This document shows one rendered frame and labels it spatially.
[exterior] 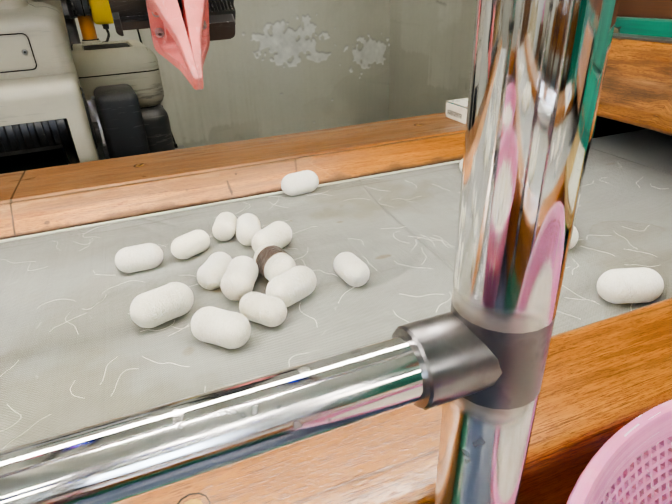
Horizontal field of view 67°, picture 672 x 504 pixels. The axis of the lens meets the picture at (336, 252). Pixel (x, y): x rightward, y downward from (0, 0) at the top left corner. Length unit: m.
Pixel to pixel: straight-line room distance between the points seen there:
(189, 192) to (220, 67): 1.95
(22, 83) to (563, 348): 0.83
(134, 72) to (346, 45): 1.57
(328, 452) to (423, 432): 0.04
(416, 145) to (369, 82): 2.15
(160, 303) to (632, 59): 0.46
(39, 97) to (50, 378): 0.65
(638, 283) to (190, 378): 0.26
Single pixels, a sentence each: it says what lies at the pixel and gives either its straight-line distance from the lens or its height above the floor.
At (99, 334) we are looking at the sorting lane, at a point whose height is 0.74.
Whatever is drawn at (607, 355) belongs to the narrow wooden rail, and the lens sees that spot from 0.26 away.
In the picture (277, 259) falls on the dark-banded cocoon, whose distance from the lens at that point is 0.33.
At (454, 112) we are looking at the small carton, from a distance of 0.64.
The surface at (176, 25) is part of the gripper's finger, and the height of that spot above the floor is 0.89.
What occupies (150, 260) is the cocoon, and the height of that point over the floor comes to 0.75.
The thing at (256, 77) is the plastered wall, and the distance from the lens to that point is 2.47.
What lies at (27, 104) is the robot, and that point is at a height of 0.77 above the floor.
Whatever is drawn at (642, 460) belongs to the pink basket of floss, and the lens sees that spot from 0.23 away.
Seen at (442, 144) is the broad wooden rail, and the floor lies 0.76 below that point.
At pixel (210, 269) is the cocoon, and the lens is 0.34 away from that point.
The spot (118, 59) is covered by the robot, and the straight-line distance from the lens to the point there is 1.20.
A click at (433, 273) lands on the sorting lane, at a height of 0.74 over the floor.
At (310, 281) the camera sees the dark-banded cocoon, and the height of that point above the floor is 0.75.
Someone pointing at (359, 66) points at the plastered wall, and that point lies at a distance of 2.66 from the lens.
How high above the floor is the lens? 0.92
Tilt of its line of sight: 28 degrees down
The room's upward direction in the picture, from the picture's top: 3 degrees counter-clockwise
